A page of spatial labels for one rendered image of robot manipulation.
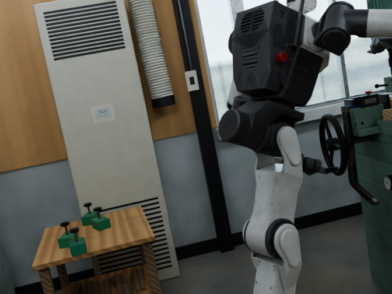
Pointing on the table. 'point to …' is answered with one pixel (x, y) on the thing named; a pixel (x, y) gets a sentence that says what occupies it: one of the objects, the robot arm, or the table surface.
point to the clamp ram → (384, 100)
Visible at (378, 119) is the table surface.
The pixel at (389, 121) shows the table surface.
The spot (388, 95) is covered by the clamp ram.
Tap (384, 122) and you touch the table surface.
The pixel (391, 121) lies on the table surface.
